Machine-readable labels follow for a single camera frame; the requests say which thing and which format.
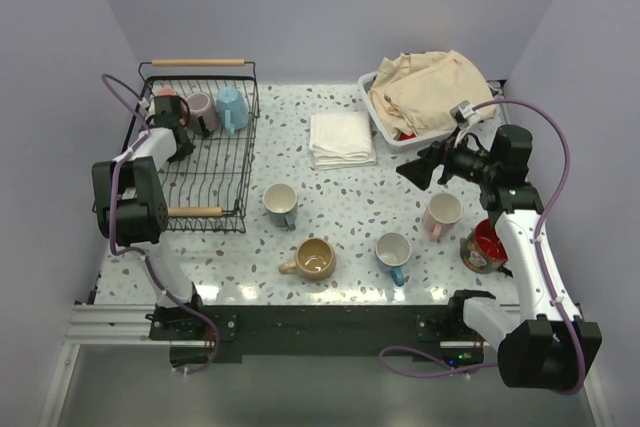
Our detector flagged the black wire dish rack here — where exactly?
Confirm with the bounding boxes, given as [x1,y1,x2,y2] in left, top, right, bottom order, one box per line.
[121,60,260,232]

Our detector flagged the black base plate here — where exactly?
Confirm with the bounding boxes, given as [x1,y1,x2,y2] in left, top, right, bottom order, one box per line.
[145,305,484,367]

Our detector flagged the blue speckled mug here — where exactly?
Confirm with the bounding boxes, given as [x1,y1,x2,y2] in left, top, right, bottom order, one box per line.
[374,232,412,287]

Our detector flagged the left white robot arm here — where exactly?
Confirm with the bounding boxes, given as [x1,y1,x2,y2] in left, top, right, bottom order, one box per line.
[91,94,207,339]

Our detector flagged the pale pink mug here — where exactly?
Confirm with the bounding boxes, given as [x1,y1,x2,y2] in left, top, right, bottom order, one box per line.
[422,193,464,242]

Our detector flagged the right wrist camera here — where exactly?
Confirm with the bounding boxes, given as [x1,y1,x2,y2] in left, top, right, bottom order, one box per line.
[449,100,483,130]

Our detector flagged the salmon pink mug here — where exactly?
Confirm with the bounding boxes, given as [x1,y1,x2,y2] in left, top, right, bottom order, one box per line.
[154,87,180,98]

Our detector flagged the folded white towel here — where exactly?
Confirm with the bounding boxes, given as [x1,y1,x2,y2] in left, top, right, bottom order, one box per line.
[309,112,377,170]

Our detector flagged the white plastic basin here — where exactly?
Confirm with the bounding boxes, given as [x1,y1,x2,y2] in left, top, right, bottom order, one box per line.
[358,71,456,152]

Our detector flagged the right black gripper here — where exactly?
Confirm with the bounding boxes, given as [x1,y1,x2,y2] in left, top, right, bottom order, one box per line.
[396,125,497,191]

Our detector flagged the purple mug black handle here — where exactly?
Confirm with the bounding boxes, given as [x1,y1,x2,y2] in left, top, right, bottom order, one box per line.
[186,92,221,137]

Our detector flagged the tan glazed round mug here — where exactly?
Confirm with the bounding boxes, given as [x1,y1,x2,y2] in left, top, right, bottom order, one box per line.
[278,238,337,282]

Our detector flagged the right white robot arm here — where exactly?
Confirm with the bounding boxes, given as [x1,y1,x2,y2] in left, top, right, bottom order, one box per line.
[396,125,602,395]

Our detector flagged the red inside patterned mug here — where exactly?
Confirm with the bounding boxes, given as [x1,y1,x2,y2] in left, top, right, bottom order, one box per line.
[459,219,508,274]

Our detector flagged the beige cloth bag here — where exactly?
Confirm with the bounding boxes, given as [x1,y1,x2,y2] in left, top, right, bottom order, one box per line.
[368,50,494,138]

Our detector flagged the grey green faceted mug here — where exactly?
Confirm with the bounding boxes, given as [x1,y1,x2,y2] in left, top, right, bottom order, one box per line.
[263,183,298,231]

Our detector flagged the light blue faceted mug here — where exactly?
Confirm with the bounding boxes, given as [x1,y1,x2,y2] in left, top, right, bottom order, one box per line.
[216,87,249,136]

